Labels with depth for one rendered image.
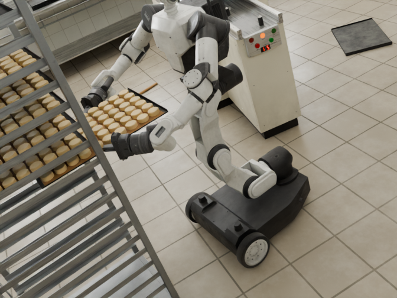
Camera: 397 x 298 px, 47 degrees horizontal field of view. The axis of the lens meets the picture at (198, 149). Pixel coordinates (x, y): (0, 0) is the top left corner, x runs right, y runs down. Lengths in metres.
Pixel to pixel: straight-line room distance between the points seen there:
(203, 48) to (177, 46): 0.22
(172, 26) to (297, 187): 1.25
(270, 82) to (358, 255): 1.33
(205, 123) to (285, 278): 0.92
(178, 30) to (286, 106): 1.57
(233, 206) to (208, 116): 0.71
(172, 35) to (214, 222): 1.14
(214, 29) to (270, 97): 1.47
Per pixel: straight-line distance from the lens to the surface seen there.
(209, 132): 2.31
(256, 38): 3.06
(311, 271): 2.54
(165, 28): 2.06
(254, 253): 2.57
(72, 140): 1.89
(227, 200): 2.79
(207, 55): 1.81
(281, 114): 3.40
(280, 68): 3.24
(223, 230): 2.58
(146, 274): 2.61
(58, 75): 1.69
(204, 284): 2.63
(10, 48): 1.67
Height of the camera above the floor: 1.98
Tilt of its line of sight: 33 degrees down
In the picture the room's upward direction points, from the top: 20 degrees counter-clockwise
